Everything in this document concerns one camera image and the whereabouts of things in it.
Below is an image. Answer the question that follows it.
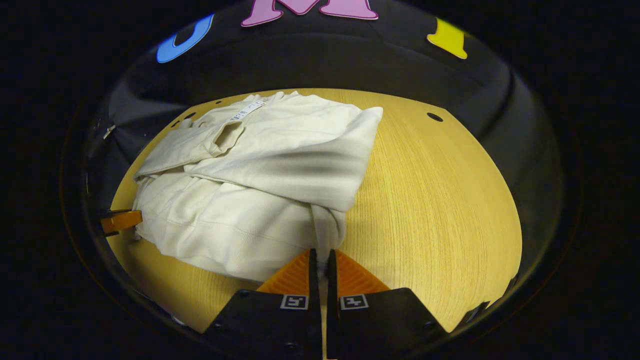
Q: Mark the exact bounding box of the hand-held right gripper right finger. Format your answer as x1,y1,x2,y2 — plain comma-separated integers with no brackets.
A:
327,248,448,360

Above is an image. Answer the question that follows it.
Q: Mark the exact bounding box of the cream white sweatshirt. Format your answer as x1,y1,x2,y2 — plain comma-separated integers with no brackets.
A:
132,91,385,283

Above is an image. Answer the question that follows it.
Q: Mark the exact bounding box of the black backdrop cloth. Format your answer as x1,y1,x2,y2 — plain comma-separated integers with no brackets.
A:
82,0,566,301

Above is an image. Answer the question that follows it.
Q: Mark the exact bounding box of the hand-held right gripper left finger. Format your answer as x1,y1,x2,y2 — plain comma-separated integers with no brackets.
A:
202,248,321,360

